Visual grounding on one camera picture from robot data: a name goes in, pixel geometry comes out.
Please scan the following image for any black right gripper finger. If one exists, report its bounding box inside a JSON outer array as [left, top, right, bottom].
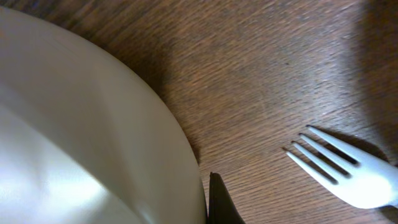
[[208, 172, 245, 224]]

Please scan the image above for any white plastic fork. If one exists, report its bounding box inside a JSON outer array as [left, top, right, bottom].
[[286, 126, 397, 209]]

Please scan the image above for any cream bowl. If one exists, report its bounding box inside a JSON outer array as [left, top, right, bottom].
[[1, 7, 206, 224]]

